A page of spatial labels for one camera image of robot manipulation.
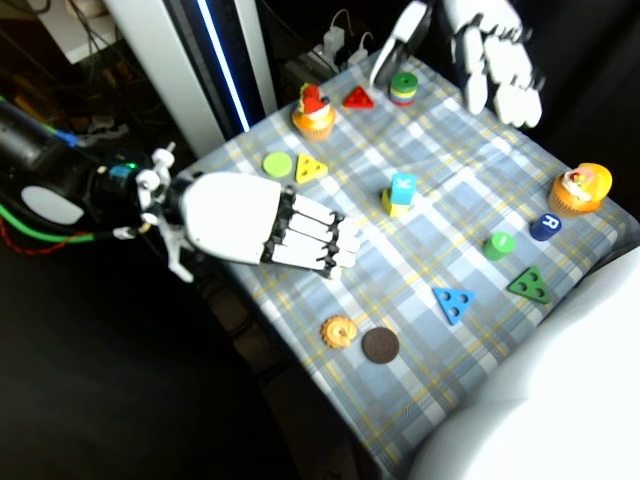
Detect white column with blue strip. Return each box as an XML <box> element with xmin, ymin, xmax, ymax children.
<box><xmin>102</xmin><ymin>0</ymin><xmax>279</xmax><ymax>159</ymax></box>

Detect green toy sandwich cookie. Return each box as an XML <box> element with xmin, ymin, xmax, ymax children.
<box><xmin>261</xmin><ymin>150</ymin><xmax>295</xmax><ymax>179</ymax></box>

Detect brown toy sandwich cookie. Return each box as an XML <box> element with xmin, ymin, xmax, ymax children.
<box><xmin>361</xmin><ymin>326</ymin><xmax>402</xmax><ymax>366</ymax></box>

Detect yellow topped toy cupcake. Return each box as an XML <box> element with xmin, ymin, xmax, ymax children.
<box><xmin>547</xmin><ymin>161</ymin><xmax>614</xmax><ymax>218</ymax></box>

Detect strawberry toy cupcake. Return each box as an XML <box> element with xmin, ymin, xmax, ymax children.
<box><xmin>290</xmin><ymin>82</ymin><xmax>338</xmax><ymax>143</ymax></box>

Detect tan toy butter biscuit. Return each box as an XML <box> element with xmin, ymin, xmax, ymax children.
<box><xmin>319</xmin><ymin>314</ymin><xmax>360</xmax><ymax>350</ymax></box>

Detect green cylinder block minus sign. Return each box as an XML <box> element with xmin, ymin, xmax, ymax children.
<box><xmin>481</xmin><ymin>231</ymin><xmax>518</xmax><ymax>262</ymax></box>

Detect blue plaid tablecloth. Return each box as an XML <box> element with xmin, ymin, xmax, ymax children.
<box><xmin>179</xmin><ymin>49</ymin><xmax>640</xmax><ymax>480</ymax></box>

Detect green triangle block three holes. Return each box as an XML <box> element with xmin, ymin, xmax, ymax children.
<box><xmin>505</xmin><ymin>265</ymin><xmax>552</xmax><ymax>306</ymax></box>

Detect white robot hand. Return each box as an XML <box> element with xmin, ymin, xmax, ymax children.
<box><xmin>179</xmin><ymin>171</ymin><xmax>362</xmax><ymax>281</ymax></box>
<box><xmin>367</xmin><ymin>0</ymin><xmax>547</xmax><ymax>129</ymax></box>

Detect blue cylinder block letter R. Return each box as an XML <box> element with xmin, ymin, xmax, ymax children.
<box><xmin>529</xmin><ymin>212</ymin><xmax>563</xmax><ymax>243</ymax></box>

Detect stack of coloured rings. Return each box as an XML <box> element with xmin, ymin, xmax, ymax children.
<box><xmin>388</xmin><ymin>70</ymin><xmax>420</xmax><ymax>108</ymax></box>

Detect blue triangle block three holes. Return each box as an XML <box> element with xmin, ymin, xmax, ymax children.
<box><xmin>431</xmin><ymin>286</ymin><xmax>477</xmax><ymax>327</ymax></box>

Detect grey power strip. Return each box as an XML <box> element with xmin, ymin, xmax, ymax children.
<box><xmin>285</xmin><ymin>45</ymin><xmax>344</xmax><ymax>77</ymax></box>

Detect red triangle block three holes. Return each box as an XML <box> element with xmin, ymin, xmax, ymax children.
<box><xmin>341</xmin><ymin>85</ymin><xmax>377</xmax><ymax>111</ymax></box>

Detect white power adapter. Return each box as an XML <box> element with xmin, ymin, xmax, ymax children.
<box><xmin>323</xmin><ymin>8</ymin><xmax>351</xmax><ymax>60</ymax></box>
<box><xmin>348</xmin><ymin>31</ymin><xmax>377</xmax><ymax>68</ymax></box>

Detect teal cube block letter K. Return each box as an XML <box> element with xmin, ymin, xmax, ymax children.
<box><xmin>389</xmin><ymin>172</ymin><xmax>419</xmax><ymax>208</ymax></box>

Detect yellow triangle block three holes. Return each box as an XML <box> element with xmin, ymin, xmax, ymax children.
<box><xmin>294</xmin><ymin>152</ymin><xmax>330</xmax><ymax>186</ymax></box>

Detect yellow cube block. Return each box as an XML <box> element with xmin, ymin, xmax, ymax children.
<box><xmin>380</xmin><ymin>188</ymin><xmax>414</xmax><ymax>219</ymax></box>

